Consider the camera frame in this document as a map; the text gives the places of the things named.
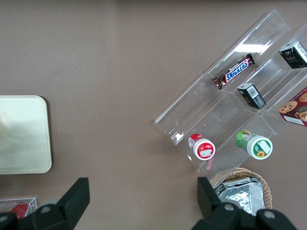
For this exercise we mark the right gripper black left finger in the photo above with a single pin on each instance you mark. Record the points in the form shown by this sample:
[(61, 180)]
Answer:
[(72, 201)]

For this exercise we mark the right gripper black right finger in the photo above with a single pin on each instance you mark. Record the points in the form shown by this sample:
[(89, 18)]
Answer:
[(208, 201)]

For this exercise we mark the light wicker basket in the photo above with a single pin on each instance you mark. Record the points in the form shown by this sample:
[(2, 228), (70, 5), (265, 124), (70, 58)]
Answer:
[(267, 191)]

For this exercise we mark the cream rectangular serving tray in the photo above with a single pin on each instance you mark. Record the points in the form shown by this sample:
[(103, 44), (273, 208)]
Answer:
[(31, 134)]

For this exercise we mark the clear acrylic bottle rack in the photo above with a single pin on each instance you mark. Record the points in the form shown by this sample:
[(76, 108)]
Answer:
[(32, 203)]

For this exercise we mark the red cup with white lid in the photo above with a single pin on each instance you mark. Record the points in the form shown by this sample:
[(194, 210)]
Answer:
[(204, 149)]

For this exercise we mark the red cola bottle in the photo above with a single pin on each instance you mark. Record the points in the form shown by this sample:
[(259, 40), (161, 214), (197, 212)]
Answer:
[(20, 208)]

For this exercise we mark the green cup with white lid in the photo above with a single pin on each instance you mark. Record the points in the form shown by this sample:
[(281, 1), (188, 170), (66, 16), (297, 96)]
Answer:
[(259, 147)]

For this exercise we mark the clear acrylic stepped stand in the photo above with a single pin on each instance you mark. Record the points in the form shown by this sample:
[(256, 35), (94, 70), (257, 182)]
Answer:
[(216, 112)]

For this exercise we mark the small black carton box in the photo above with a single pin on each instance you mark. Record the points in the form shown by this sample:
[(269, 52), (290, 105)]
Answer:
[(251, 97), (293, 55)]

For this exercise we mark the chocolate chip cookie box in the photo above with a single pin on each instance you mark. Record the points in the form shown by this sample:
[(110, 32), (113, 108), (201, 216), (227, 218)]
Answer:
[(295, 107)]

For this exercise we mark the Snickers chocolate bar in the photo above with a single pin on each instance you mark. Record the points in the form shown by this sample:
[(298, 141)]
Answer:
[(236, 72)]

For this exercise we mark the brown table cloth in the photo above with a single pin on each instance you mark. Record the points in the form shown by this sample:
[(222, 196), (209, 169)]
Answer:
[(108, 72)]

